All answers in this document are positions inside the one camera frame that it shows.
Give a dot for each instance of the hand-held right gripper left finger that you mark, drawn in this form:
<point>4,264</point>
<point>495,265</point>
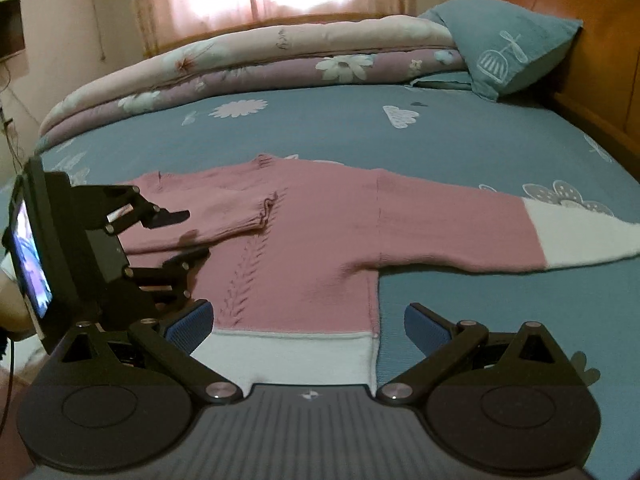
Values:
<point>192,326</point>

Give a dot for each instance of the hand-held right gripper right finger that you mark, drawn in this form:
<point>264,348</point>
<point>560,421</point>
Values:
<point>422,326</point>

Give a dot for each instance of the pink window curtain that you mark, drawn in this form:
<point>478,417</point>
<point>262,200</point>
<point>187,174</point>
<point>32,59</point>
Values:
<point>200,0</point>

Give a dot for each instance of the blue printed pillow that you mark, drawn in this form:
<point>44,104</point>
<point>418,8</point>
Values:
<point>500,35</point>

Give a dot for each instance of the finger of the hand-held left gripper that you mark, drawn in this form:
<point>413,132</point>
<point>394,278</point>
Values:
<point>165,277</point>
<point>150,212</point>

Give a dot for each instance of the blue floral bed sheet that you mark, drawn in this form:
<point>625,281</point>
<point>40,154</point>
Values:
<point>475,145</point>

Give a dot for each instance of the folded floral quilt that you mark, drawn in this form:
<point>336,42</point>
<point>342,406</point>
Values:
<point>250,60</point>

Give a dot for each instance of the person's left hand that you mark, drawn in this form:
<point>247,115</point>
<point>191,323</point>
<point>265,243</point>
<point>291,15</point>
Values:
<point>11,305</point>

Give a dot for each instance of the wooden headboard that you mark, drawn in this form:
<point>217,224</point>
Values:
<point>600,35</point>

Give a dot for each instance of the pink and white knit sweater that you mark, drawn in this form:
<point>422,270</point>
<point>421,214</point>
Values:
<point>310,240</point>

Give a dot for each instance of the black wall television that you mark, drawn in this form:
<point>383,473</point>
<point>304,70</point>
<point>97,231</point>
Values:
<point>10,27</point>

